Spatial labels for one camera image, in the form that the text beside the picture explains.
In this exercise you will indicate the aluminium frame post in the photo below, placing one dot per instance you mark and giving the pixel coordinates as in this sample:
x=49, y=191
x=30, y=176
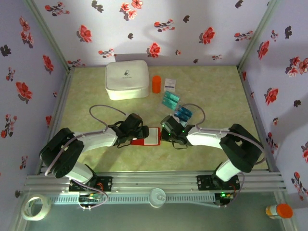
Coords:
x=257, y=36
x=50, y=36

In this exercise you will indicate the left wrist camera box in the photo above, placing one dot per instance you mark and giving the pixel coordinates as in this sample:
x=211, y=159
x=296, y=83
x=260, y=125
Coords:
x=134, y=117

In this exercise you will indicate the aluminium side rail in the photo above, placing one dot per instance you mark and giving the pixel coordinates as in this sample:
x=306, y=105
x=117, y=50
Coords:
x=252, y=106
x=61, y=101

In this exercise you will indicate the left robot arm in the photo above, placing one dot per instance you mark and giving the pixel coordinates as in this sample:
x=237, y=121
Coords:
x=96, y=142

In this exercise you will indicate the clear tape roll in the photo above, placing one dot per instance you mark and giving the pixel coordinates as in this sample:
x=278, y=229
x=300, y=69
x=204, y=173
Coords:
x=48, y=205

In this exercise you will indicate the green circuit board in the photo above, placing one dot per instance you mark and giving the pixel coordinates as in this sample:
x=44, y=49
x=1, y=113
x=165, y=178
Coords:
x=223, y=196
x=90, y=197

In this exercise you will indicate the yellow bottle with orange cap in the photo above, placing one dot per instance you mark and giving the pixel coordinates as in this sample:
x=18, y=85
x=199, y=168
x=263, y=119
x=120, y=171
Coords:
x=280, y=211

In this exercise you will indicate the red card holder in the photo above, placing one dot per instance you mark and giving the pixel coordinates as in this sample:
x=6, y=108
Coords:
x=154, y=136

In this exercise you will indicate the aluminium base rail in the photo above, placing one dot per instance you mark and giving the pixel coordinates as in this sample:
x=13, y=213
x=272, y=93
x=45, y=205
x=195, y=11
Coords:
x=156, y=180

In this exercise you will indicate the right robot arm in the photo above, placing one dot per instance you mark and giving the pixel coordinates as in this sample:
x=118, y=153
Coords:
x=207, y=139

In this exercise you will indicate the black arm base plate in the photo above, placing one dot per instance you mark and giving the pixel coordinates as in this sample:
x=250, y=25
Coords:
x=203, y=183
x=107, y=184

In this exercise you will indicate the white medicine pouch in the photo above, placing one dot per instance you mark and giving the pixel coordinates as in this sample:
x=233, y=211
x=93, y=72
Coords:
x=127, y=79

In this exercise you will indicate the small white medicine box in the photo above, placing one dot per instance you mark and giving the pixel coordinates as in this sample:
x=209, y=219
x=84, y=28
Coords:
x=170, y=84

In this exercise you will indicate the all-orange pill bottle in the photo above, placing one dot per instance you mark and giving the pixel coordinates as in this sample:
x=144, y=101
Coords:
x=156, y=84

